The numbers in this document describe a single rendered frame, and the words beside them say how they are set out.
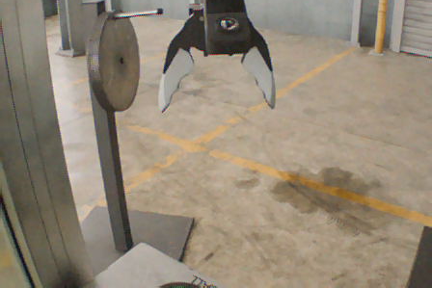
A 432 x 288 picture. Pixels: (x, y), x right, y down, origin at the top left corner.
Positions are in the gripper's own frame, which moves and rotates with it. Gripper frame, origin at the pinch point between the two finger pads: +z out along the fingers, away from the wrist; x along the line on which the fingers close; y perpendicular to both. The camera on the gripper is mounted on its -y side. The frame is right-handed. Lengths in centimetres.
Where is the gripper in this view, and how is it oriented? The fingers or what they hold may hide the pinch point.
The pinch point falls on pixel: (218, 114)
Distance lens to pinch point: 51.0
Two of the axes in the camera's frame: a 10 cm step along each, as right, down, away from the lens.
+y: -0.8, -4.2, 9.1
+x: -10.0, 0.4, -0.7
